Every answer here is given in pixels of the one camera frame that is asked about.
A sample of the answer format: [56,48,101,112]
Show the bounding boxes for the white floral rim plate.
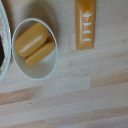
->
[0,7,13,82]

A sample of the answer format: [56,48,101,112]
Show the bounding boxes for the orange bread roll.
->
[14,21,50,58]
[24,34,56,67]

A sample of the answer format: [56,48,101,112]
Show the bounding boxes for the white bowl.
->
[11,17,60,81]

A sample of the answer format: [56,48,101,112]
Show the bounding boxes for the long orange bread white stripes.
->
[75,0,98,51]

